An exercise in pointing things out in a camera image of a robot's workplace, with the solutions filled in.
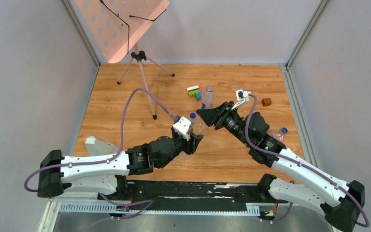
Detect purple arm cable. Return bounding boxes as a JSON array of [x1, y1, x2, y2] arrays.
[[24, 87, 180, 193], [244, 93, 370, 228]]

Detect clear bottle blue cap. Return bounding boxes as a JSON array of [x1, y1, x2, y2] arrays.
[[268, 127, 288, 142]]

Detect brown small block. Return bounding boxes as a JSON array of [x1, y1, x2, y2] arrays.
[[261, 98, 272, 107]]

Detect clear bottle white cap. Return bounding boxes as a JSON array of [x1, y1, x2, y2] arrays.
[[177, 116, 208, 161]]

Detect white slotted cable duct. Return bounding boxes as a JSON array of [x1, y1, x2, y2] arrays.
[[59, 202, 260, 217]]

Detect clear Pepsi bottle blue label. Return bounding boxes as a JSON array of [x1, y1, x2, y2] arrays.
[[201, 85, 214, 109]]

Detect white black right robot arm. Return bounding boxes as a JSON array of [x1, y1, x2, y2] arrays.
[[196, 101, 370, 232]]

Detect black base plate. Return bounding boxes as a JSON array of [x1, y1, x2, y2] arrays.
[[106, 180, 276, 211]]

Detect white carton with cap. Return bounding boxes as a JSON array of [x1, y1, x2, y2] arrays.
[[85, 136, 119, 156]]

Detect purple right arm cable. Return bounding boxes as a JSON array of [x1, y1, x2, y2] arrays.
[[244, 93, 370, 228]]

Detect pink music stand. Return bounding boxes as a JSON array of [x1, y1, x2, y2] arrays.
[[73, 0, 176, 121]]

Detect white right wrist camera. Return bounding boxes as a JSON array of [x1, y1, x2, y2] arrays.
[[232, 88, 251, 110]]

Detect coloured toy brick stack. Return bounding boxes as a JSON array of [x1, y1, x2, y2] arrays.
[[187, 85, 201, 101]]

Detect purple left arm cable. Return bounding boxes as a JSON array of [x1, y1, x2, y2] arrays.
[[24, 87, 180, 193]]

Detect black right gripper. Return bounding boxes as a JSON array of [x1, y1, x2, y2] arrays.
[[196, 102, 251, 147]]

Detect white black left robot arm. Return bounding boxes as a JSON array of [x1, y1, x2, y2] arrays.
[[37, 132, 204, 200]]

